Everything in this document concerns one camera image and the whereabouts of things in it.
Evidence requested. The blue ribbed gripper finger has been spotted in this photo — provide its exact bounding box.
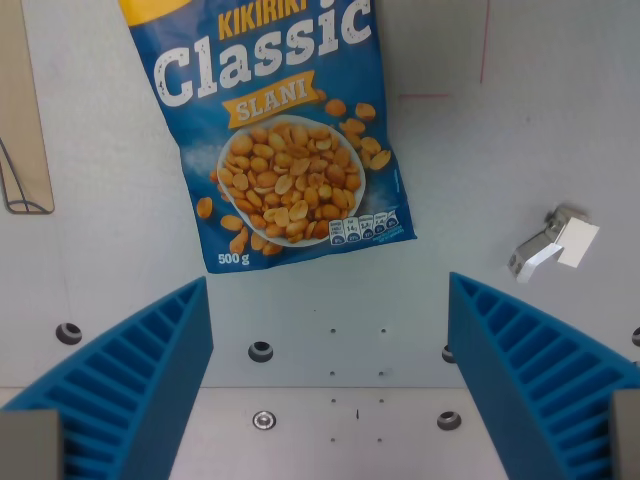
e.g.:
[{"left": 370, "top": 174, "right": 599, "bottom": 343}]
[
  {"left": 0, "top": 276, "right": 215, "bottom": 480},
  {"left": 446, "top": 271, "right": 640, "bottom": 480}
]

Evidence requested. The beige wooden board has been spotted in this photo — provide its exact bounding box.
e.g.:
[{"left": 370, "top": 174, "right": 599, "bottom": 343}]
[{"left": 0, "top": 0, "right": 56, "bottom": 216}]

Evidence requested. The blue peanut snack bag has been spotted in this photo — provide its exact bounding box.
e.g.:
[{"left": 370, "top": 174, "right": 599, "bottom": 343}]
[{"left": 117, "top": 0, "right": 419, "bottom": 275}]

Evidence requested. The metal bracket with white label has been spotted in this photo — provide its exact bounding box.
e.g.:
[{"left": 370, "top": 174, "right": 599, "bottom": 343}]
[{"left": 507, "top": 203, "right": 601, "bottom": 284}]

